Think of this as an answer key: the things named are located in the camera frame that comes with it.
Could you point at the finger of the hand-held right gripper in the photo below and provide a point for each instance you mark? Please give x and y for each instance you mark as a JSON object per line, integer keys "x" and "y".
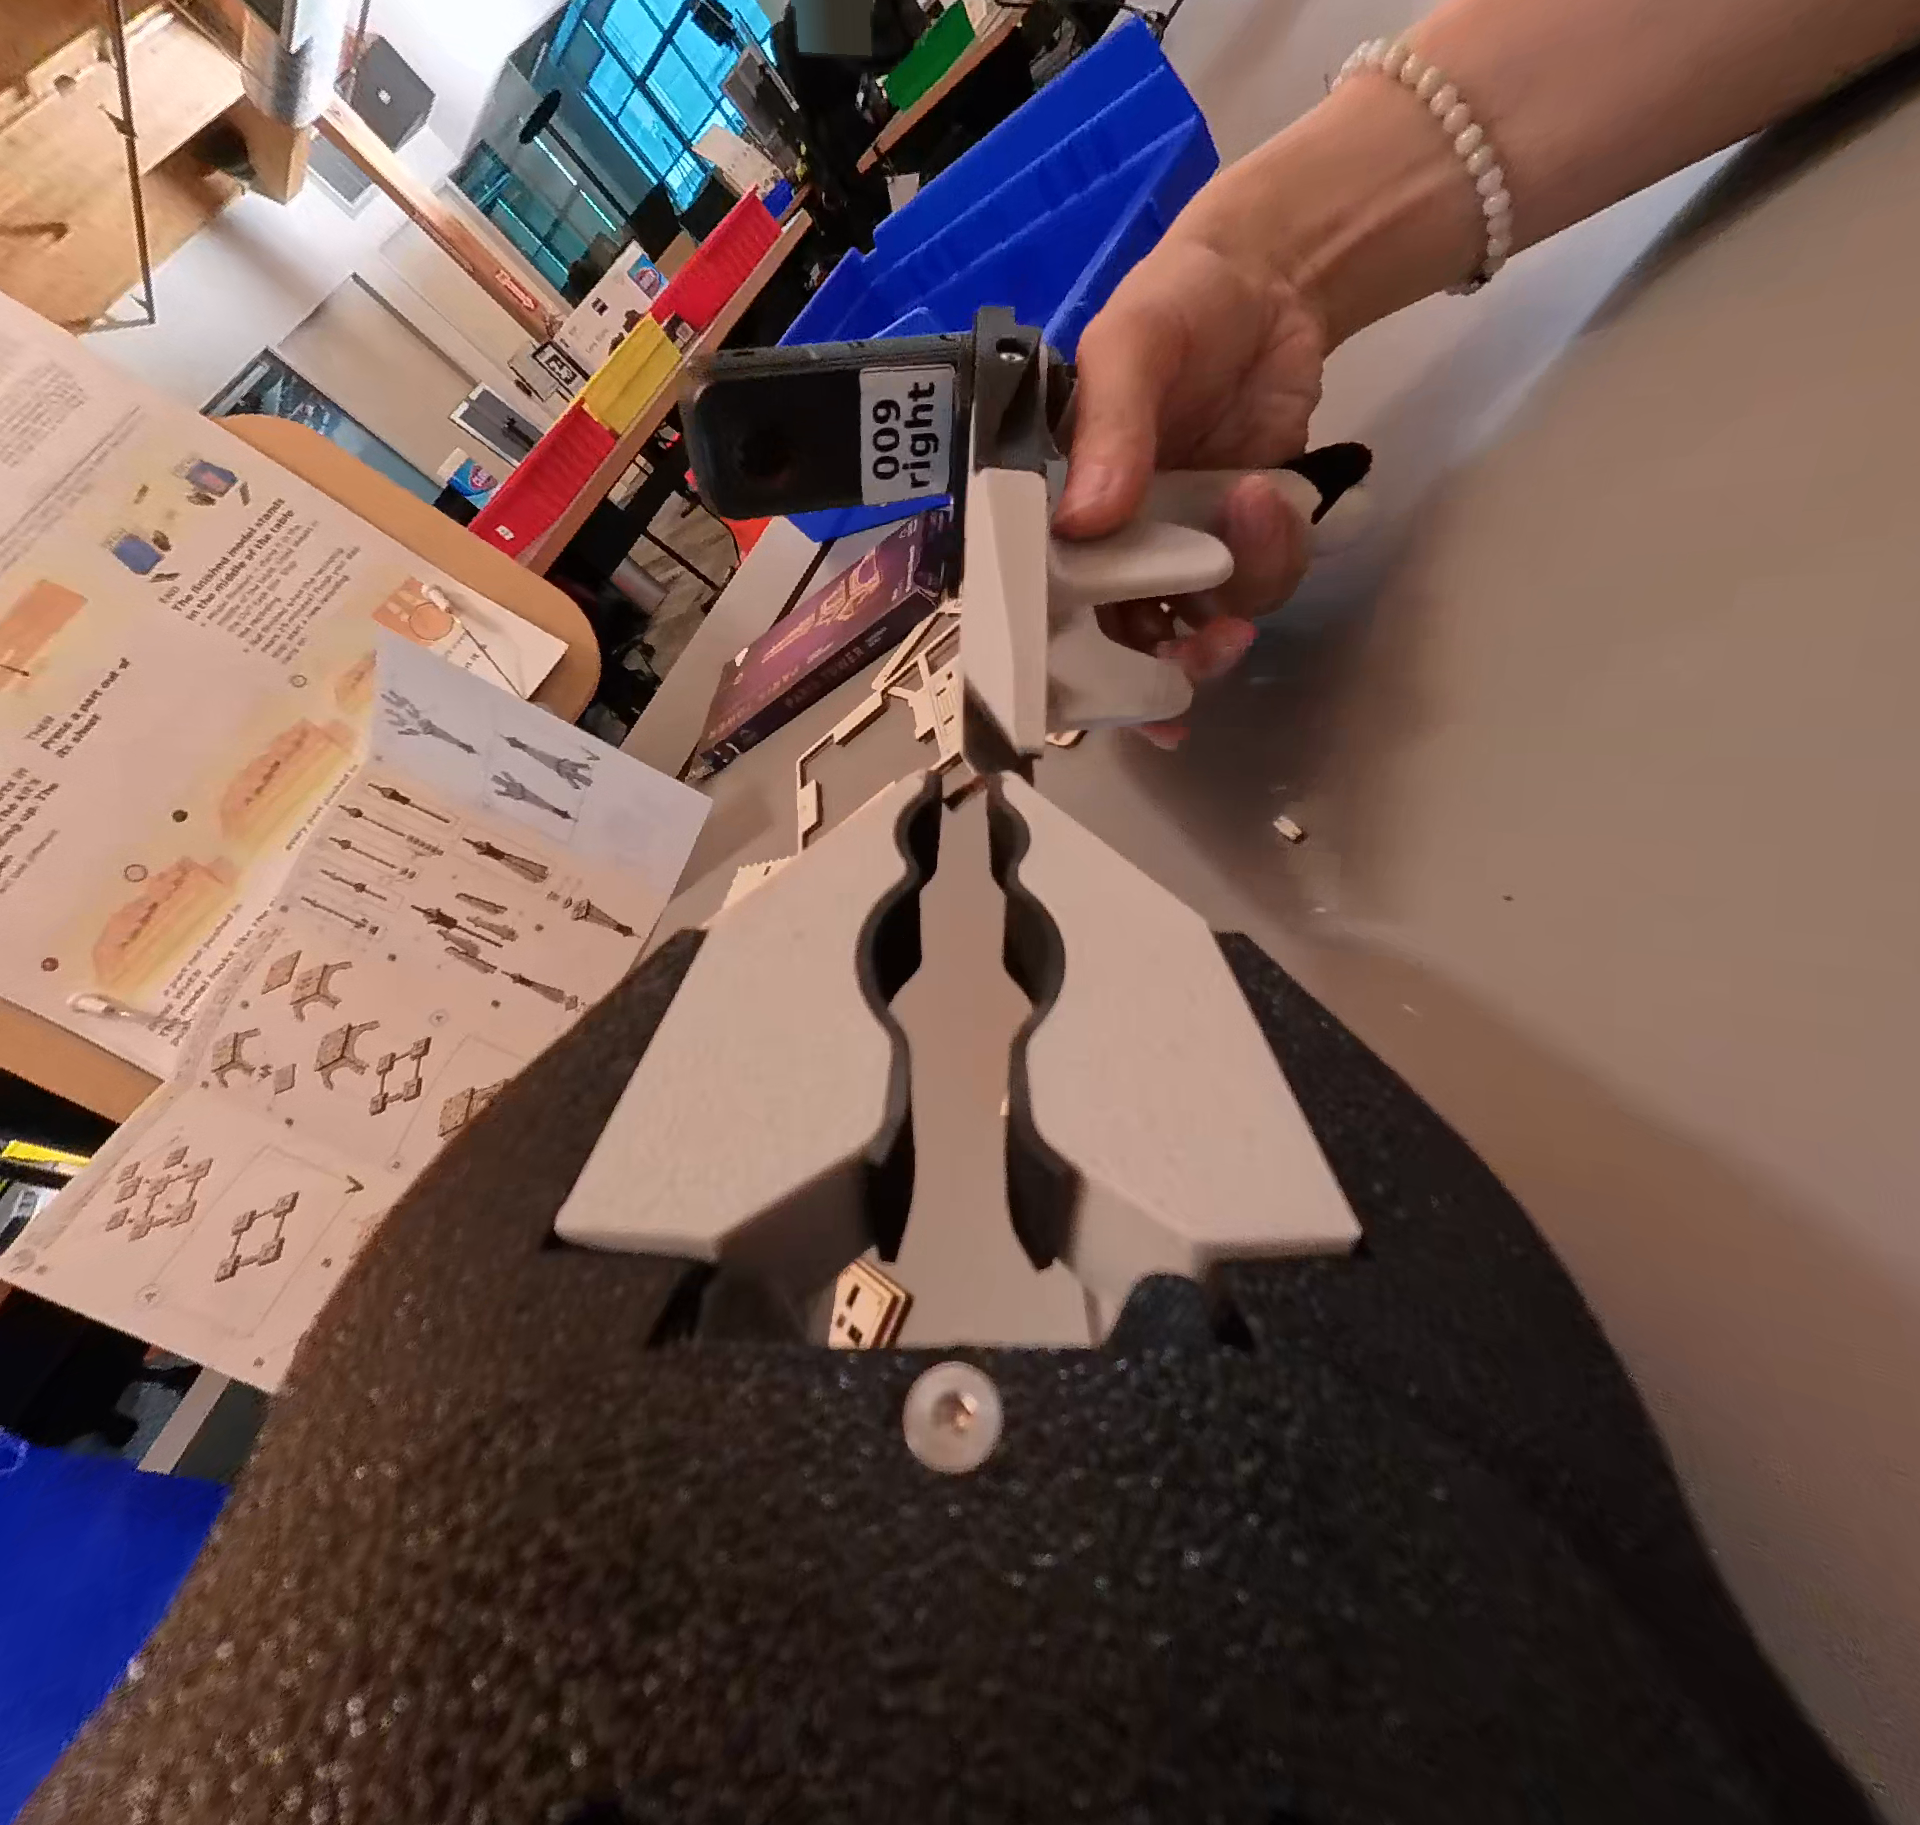
{"x": 1000, "y": 611}

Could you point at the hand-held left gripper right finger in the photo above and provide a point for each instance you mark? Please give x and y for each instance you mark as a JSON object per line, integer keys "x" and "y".
{"x": 1186, "y": 1092}

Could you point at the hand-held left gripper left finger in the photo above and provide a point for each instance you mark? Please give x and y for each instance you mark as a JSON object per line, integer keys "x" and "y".
{"x": 735, "y": 1092}

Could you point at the person's right forearm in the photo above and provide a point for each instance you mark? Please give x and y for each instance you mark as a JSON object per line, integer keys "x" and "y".
{"x": 1651, "y": 41}

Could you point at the person's right hand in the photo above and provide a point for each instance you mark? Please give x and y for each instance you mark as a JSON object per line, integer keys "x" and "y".
{"x": 1201, "y": 387}

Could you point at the wooden puzzle sheet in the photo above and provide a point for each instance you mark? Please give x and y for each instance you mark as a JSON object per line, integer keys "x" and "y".
{"x": 901, "y": 686}

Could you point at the yellow storage bin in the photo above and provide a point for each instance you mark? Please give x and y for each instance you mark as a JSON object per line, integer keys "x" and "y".
{"x": 631, "y": 374}

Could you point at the purple puzzle box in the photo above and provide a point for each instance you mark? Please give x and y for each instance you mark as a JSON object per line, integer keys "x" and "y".
{"x": 810, "y": 641}

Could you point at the red storage bin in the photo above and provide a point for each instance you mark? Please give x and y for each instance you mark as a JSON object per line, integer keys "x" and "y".
{"x": 721, "y": 258}
{"x": 546, "y": 483}

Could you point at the toothed wooden piece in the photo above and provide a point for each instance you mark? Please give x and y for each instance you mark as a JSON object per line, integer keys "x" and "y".
{"x": 754, "y": 884}

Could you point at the square wooden piece with holes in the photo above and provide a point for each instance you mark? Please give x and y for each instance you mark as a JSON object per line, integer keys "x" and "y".
{"x": 870, "y": 1307}

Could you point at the white folded instruction sheet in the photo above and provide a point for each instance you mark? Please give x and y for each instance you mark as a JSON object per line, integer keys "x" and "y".
{"x": 420, "y": 986}

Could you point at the large illustrated instruction booklet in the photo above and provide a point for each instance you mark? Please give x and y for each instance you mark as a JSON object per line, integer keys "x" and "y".
{"x": 465, "y": 557}

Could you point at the white paper card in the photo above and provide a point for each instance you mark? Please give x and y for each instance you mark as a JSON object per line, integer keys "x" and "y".
{"x": 496, "y": 656}

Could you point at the instruction booklet with yellow pictures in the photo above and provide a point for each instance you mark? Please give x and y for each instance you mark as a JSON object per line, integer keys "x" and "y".
{"x": 166, "y": 686}

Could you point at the wooden shelf unit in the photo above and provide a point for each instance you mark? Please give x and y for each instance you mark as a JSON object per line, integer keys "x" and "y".
{"x": 106, "y": 102}

